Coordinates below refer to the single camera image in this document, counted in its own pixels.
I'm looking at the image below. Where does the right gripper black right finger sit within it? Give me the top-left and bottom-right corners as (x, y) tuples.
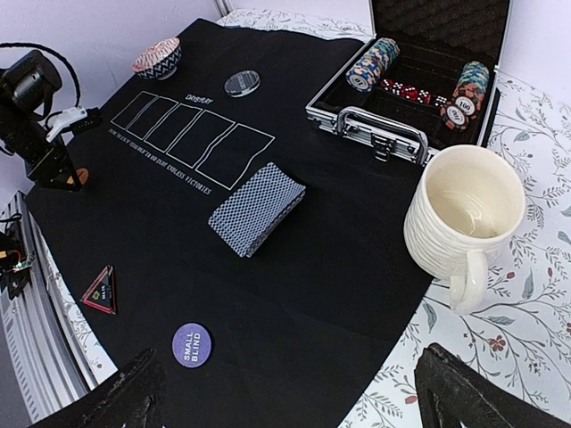
(414, 343), (570, 427)

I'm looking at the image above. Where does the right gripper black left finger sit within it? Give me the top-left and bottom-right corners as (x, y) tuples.
(33, 349), (166, 427)

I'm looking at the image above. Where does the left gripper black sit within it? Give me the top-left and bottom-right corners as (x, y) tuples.
(12, 133), (83, 192)

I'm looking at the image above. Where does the orange big blind button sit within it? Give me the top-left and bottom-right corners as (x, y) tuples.
(76, 168), (89, 185)

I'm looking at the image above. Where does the purple small blind button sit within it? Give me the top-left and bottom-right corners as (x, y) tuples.
(171, 323), (212, 369)

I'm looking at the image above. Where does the clear round dealer button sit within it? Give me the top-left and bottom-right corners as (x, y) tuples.
(223, 70), (261, 98)

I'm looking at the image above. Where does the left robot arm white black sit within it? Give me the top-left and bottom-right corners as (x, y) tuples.
(1, 42), (88, 192)

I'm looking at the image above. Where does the triangular red black marker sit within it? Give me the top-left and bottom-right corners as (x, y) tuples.
(80, 265), (118, 315)

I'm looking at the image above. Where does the patterned ceramic bowl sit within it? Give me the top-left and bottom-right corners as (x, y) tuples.
(131, 37), (182, 80)

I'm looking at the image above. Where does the black poker mat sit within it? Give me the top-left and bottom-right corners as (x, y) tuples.
(26, 20), (430, 427)

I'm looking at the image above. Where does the cream ribbed ceramic mug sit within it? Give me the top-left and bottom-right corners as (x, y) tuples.
(403, 144), (525, 315)

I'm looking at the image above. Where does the right chip stack in case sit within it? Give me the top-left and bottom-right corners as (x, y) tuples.
(440, 62), (490, 132)

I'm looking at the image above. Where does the chip stack in case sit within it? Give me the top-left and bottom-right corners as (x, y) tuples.
(345, 37), (401, 94)
(440, 62), (490, 132)

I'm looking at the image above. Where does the red dice row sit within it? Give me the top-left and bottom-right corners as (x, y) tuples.
(380, 78), (449, 107)

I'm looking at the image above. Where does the aluminium poker chip case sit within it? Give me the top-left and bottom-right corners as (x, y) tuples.
(305, 1), (511, 166)

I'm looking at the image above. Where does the left chip stack in case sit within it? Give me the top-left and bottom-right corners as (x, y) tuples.
(345, 37), (401, 94)

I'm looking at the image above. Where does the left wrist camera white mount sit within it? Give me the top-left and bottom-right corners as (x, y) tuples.
(45, 106), (103, 143)

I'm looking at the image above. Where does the aluminium front rail frame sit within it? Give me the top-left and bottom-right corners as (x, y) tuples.
(1, 193), (117, 424)

